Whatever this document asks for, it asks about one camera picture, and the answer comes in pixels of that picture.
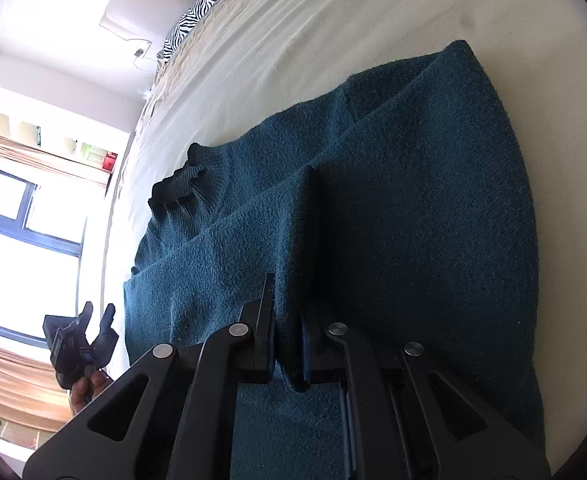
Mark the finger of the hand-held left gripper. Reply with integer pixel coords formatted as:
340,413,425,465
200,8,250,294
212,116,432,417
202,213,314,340
98,304,120,349
76,301,95,332

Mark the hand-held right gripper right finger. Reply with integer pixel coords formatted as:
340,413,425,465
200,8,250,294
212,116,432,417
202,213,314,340
298,305,554,480

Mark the person's left hand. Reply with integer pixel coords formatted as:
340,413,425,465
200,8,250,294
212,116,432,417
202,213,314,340
68,366,113,419

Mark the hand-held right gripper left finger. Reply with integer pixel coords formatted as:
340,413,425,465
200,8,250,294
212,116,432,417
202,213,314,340
22,272,279,480

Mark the tan striped curtain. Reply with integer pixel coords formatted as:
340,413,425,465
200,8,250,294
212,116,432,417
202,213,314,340
0,335,77,433
0,131,114,187

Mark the bed with beige sheet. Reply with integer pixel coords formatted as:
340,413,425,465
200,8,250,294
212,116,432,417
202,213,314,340
102,0,587,480

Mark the pale upholstered headboard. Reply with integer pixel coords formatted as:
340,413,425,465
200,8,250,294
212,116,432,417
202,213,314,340
100,0,202,42

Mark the white wall shelf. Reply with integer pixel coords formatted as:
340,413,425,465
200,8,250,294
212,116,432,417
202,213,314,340
0,111,120,172

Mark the dark teal knit sweater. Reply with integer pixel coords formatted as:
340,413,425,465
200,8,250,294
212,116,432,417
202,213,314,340
122,39,547,480

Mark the white wall charger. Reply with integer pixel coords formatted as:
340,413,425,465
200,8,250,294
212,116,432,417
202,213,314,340
132,40,153,70

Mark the dark framed window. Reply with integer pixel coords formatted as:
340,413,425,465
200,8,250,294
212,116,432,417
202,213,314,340
0,162,92,347

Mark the zebra print pillow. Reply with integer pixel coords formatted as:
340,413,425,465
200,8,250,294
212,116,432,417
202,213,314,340
161,0,237,66

